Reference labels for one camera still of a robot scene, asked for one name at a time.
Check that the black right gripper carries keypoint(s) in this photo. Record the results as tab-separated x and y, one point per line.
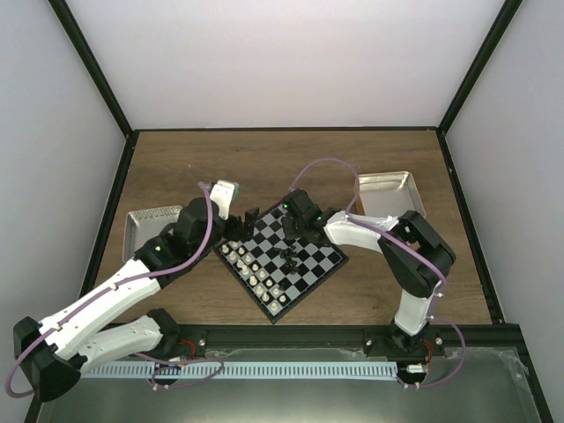
289	233

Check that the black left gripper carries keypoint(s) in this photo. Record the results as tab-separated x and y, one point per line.
236	234

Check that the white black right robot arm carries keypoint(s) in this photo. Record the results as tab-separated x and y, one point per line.
419	259

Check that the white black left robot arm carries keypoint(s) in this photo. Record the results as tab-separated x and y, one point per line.
175	251

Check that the pile of black chess pieces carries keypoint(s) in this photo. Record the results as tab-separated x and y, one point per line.
290	257

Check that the black white chess board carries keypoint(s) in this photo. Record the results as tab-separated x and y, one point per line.
277	273

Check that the gold metal tin box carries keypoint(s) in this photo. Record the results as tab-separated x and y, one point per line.
388	194

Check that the silver pink tin lid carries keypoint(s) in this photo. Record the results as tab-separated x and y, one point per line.
142	225

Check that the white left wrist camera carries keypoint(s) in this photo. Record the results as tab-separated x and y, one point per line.
223	193

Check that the black aluminium frame rail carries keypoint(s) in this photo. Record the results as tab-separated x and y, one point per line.
282	337

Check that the light blue cable duct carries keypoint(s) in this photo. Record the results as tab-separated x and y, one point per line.
260	370

